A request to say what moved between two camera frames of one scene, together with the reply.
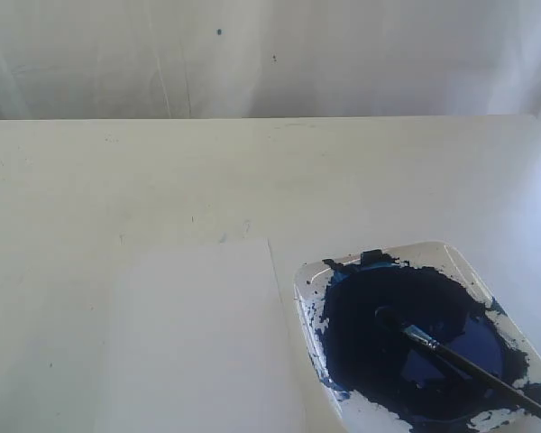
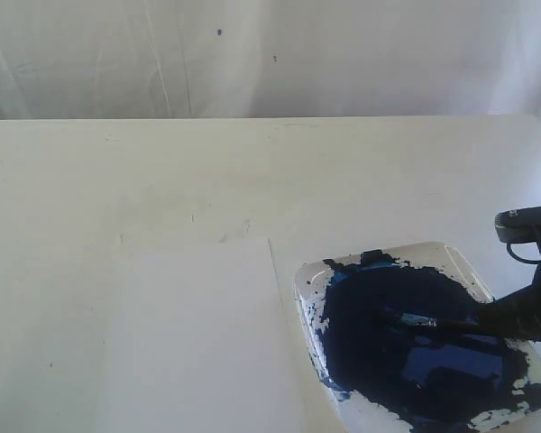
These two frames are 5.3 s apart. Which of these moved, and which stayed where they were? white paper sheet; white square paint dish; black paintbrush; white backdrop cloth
Moved: black paintbrush
Stayed: white backdrop cloth; white paper sheet; white square paint dish
